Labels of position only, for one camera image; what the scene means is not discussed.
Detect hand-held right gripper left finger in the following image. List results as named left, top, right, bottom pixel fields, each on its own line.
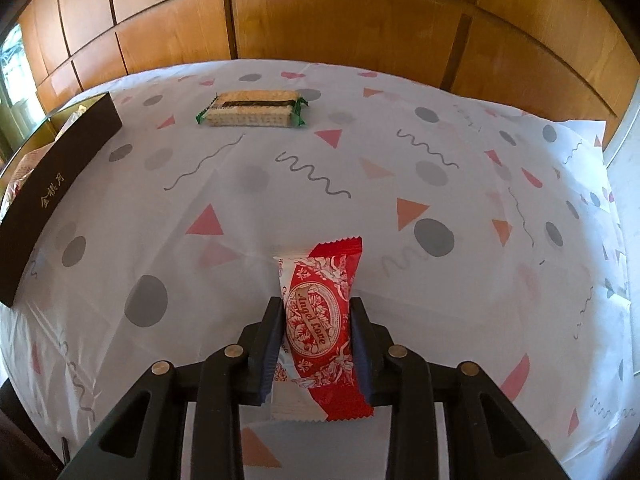
left=57, top=297, right=286, bottom=480

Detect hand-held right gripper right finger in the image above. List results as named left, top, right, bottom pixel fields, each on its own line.
left=349, top=297, right=571, bottom=480

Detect red white ornate snack packet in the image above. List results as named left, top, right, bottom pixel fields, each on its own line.
left=270, top=236, right=376, bottom=422

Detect black box gold interior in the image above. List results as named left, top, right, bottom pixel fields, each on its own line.
left=0, top=91, right=124, bottom=307

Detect cracker sandwich packet green ends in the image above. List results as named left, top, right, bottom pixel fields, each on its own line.
left=195, top=89, right=311, bottom=130

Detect white pink print snack packet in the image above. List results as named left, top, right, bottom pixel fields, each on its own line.
left=52, top=104, right=91, bottom=141

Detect wooden wardrobe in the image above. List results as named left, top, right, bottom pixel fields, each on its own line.
left=15, top=0, right=640, bottom=123

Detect window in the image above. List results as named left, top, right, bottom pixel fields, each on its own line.
left=0, top=20, right=56, bottom=161

